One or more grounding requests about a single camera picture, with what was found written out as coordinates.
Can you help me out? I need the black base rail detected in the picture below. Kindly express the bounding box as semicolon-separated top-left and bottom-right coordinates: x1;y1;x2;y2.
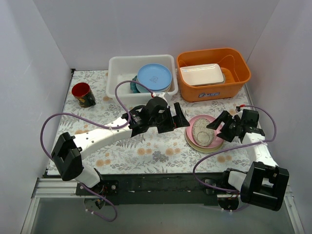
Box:
34;172;247;205

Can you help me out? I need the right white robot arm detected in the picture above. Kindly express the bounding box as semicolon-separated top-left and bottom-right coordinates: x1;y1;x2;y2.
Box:
207;106;289;211

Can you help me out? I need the teal scalloped plate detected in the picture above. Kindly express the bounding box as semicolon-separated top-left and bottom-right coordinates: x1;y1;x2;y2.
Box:
130;76;140;93

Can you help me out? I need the white plastic bin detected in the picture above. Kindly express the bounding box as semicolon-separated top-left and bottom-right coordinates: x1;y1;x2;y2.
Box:
106;54;178;105

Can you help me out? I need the white deep plate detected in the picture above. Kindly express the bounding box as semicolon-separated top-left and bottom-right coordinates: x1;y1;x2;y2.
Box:
133;76;171;92

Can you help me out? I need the floral patterned table mat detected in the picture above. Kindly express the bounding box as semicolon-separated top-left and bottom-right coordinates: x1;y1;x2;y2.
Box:
58;71;250;174

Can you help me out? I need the white rectangular tray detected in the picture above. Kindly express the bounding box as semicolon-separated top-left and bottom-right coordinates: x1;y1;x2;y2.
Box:
180;63;225;86

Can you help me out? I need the pale peach bottom plate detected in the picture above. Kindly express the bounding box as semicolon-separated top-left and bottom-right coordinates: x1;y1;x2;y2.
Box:
136;82;171;93

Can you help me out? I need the red and black mug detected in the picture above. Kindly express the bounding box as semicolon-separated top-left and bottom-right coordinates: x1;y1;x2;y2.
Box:
72;82;96;108

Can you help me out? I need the orange plastic tub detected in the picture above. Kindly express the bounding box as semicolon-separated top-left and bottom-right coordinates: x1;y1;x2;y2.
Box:
176;48;251;102

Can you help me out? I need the blue round plate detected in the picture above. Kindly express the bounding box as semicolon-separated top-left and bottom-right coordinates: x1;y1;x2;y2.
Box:
137;63;172;91

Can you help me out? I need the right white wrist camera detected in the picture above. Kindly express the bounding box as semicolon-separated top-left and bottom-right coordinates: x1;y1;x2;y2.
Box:
233;106;243;122

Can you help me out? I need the pink round plate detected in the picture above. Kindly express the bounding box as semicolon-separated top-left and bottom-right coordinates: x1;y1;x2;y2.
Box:
185;115;224;148

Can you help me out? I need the speckled oval dish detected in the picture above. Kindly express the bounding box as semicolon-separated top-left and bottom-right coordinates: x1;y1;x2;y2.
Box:
192;118;215;147

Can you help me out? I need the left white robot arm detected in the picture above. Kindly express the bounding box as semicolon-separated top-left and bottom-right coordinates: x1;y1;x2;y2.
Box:
51;97;190;195

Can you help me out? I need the cream round plate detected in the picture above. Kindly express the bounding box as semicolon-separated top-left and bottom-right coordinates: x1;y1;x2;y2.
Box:
185;133;223;153

